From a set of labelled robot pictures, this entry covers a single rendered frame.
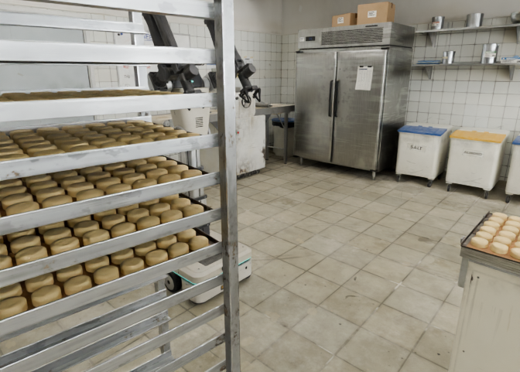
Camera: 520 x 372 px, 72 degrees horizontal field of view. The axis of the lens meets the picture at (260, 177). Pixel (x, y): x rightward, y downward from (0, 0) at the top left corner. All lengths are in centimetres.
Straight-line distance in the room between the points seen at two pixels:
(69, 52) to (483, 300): 141
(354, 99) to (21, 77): 391
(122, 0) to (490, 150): 456
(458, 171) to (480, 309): 362
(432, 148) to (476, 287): 370
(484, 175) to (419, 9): 242
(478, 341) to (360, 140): 384
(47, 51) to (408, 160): 482
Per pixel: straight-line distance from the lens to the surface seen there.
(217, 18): 80
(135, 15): 120
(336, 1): 644
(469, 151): 496
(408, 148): 515
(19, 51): 68
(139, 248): 93
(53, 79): 464
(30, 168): 70
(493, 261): 146
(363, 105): 506
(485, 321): 156
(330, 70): 530
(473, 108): 558
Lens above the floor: 147
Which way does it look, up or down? 16 degrees down
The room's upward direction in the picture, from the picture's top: straight up
